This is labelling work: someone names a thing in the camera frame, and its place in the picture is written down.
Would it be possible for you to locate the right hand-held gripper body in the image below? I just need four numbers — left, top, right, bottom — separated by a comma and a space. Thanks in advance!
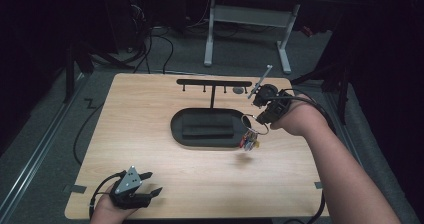
248, 64, 294, 123

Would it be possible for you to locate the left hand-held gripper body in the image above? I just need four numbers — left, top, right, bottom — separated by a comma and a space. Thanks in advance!
109, 165, 153, 210

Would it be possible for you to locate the key ring with coloured tags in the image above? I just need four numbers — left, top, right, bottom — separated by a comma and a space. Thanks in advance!
239, 113, 270, 152

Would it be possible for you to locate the black key holder tray stand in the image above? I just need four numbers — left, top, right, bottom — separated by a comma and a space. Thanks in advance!
169, 78, 253, 149

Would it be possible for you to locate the person's right hand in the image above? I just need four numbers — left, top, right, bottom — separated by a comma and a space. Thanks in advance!
270, 98, 330, 138

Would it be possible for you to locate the person's left hand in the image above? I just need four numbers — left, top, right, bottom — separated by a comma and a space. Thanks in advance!
89, 183, 140, 224

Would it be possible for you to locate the black metal stand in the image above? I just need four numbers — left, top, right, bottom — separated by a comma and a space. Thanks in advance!
62, 39, 135, 104
289, 58, 352, 126

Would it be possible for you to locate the small red object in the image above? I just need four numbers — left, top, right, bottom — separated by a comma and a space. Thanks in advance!
300, 25, 315, 38

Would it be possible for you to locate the desk with white legs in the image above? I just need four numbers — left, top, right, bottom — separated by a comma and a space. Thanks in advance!
202, 0, 344, 75

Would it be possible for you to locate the dark computer tower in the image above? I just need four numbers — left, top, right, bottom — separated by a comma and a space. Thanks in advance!
127, 0, 152, 52

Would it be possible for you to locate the left hand-held gripper cable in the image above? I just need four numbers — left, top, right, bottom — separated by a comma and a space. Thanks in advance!
88, 171, 127, 219

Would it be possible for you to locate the hand-held gripper cable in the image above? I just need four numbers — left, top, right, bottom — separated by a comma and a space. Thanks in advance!
266, 88, 337, 224
88, 171, 127, 219

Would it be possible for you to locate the right hand-held gripper cable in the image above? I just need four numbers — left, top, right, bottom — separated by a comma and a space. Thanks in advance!
266, 88, 337, 224

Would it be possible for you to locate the black floor cable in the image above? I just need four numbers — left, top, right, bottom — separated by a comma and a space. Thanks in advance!
72, 101, 106, 167

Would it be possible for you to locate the bundle of black floor cables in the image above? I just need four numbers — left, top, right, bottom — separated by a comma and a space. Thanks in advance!
132, 25, 175, 75

